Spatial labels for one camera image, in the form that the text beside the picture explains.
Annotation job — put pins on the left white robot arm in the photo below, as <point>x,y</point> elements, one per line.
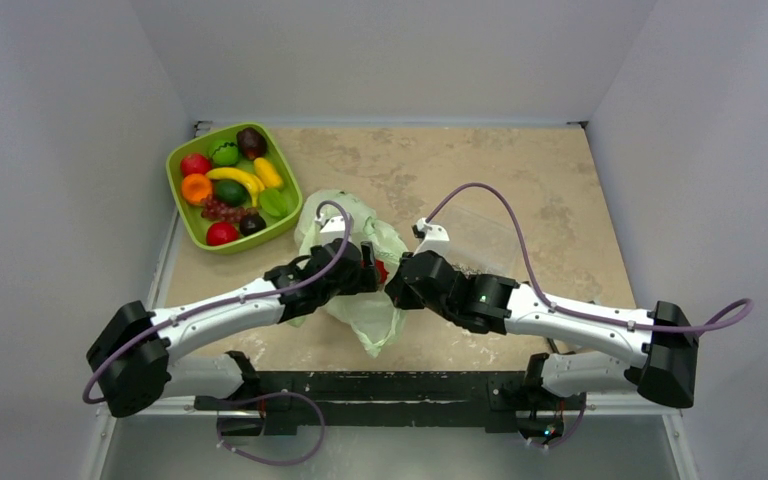
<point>132,359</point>

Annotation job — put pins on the red fake tomato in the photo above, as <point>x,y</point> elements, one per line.
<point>381,272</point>

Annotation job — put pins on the dark fake plum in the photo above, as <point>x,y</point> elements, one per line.
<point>251,224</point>

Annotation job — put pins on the light green fake starfruit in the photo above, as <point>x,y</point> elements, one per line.
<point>273,203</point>

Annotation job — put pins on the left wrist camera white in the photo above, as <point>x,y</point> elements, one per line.
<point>335,228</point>

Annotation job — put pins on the red fake apple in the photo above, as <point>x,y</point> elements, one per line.
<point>195,164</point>

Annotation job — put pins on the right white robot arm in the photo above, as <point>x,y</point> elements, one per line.
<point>649,351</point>

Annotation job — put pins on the yellow fake banana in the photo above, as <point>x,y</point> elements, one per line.
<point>252,184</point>

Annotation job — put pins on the green fake watermelon ball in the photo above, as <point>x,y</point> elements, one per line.
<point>224,153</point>

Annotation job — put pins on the black aluminium base frame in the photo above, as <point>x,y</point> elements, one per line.
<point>282,402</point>

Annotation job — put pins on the dark green fake avocado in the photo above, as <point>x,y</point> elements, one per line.
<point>230,193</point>

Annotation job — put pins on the green plastic tray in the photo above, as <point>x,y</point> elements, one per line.
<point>191,215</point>

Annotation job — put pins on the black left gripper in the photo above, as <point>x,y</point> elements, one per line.
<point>363,278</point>

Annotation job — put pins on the yellow fake lemon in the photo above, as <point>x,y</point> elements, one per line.
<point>268,174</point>

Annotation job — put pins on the fake red grapes bunch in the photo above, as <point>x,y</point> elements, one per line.
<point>216,211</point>

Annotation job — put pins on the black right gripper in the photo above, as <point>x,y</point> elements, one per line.
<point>403,287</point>

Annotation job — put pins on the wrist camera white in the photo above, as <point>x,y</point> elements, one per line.
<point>430,237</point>
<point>335,228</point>

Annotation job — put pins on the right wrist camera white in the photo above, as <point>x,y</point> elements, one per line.
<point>430,237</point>

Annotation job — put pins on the red fake pomegranate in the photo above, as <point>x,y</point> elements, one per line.
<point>221,233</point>

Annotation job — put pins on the orange fake fruit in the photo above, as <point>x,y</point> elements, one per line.
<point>196,189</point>

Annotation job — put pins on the pale green plastic bag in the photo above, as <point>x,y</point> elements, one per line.
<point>371,316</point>

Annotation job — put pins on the dark maroon fake fruit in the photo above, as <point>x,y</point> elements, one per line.
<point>251,143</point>

